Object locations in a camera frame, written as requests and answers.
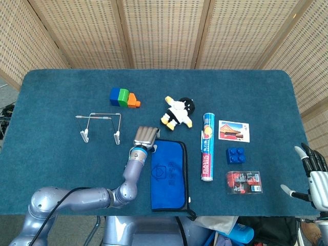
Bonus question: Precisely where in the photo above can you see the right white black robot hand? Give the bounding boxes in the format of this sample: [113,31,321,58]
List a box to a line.
[280,142,328,211]

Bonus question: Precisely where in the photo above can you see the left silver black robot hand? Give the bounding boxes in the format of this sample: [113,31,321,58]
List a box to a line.
[132,126,161,152]

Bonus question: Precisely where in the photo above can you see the grey and blue cloth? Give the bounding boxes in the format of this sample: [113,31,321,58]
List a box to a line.
[150,139,197,221]

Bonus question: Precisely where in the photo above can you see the orange toy block with peg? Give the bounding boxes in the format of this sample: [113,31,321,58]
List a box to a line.
[127,92,141,109]

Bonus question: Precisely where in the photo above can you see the black white plush doll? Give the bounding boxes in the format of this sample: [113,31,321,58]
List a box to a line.
[160,96,196,131]

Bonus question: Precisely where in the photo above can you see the green rounded toy block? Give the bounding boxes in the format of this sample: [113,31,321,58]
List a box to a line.
[118,88,130,107]

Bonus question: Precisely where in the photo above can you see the brown shoe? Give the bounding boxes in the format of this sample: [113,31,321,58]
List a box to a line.
[301,222,322,246]

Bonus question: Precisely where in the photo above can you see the blue rectangular toy block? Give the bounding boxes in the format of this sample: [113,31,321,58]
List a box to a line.
[109,88,121,107]

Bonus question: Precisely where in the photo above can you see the plastic food wrap roll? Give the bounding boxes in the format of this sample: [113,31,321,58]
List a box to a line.
[200,112,216,182]

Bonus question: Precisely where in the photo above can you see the black bag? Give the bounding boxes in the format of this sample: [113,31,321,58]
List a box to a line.
[238,216,298,246]

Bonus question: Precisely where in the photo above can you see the teal carpet table cover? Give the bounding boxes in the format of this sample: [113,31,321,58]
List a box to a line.
[0,68,321,218]

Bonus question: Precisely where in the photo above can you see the red palace picture postcard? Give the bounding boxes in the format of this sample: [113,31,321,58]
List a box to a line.
[218,120,250,142]

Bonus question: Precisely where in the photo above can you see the blue four-stud building brick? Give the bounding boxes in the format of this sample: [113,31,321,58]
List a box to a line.
[225,147,247,165]

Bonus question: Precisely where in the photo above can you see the blue plastic bottle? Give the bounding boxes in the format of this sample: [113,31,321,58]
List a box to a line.
[215,222,254,244]

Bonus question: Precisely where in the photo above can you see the silver robot torso base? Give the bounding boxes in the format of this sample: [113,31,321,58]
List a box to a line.
[102,216,213,246]

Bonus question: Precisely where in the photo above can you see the woven bamboo folding screen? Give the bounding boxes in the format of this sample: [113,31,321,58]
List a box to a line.
[0,0,328,159]

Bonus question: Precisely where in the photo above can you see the white crumpled cloth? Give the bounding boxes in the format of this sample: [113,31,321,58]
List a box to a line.
[194,216,239,234]

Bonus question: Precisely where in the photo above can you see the metal wire rack white feet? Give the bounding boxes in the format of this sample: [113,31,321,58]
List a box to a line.
[75,112,122,146]

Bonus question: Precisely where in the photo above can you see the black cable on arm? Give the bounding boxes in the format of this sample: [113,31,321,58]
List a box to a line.
[34,187,93,246]

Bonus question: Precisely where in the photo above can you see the bundle of floor cables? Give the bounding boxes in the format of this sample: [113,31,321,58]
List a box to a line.
[0,102,16,139]

